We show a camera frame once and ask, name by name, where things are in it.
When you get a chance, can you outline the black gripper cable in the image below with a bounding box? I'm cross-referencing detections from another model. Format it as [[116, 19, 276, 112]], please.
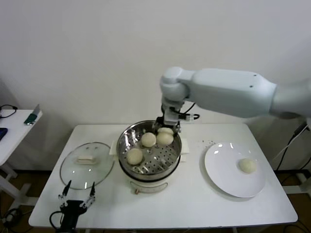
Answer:
[[179, 101, 200, 122], [50, 211, 63, 229]]

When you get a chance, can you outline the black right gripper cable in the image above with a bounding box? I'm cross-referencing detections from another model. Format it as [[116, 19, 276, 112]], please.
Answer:
[[179, 101, 200, 122]]

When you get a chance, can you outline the round glass pot lid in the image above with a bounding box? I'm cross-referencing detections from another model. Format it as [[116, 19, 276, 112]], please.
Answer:
[[59, 142, 115, 190]]

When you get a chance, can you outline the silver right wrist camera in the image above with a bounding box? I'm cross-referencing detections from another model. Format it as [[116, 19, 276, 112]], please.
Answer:
[[163, 108, 182, 126]]

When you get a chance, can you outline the white side table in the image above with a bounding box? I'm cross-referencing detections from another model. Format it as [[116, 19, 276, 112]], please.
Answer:
[[0, 109, 43, 209]]

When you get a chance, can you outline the black plug adapter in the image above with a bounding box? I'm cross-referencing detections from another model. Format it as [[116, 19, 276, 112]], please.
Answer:
[[293, 122, 311, 136]]

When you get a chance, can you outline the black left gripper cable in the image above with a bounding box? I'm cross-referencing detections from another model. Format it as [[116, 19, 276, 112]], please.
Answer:
[[50, 211, 63, 229]]

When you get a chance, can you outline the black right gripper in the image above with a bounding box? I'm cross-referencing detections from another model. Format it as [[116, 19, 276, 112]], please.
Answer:
[[152, 116, 182, 136]]

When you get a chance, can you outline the black floor cable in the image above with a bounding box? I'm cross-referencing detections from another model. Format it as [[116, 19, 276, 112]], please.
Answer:
[[0, 208, 30, 231]]

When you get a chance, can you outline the black cable with plug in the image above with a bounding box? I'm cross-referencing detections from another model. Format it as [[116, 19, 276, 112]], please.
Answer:
[[0, 104, 17, 119]]

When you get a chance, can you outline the stainless steel steamer basket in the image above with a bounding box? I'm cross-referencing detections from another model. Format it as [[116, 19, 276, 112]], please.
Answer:
[[109, 120, 190, 182]]

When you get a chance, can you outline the thin white cable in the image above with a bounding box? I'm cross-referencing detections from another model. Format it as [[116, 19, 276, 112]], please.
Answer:
[[271, 134, 296, 162]]

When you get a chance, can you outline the white electric cooking pot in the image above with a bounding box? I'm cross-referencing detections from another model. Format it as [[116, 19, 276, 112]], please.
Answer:
[[118, 154, 188, 195]]

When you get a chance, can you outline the white round plate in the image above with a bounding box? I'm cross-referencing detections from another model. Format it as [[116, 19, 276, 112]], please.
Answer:
[[204, 142, 267, 199]]

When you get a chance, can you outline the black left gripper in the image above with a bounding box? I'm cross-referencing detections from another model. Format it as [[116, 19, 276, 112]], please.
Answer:
[[58, 179, 96, 229]]

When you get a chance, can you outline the white steamed baozi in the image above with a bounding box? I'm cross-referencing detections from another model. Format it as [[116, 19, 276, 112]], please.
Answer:
[[238, 157, 258, 174], [140, 132, 157, 148], [156, 128, 174, 146], [126, 148, 144, 166]]

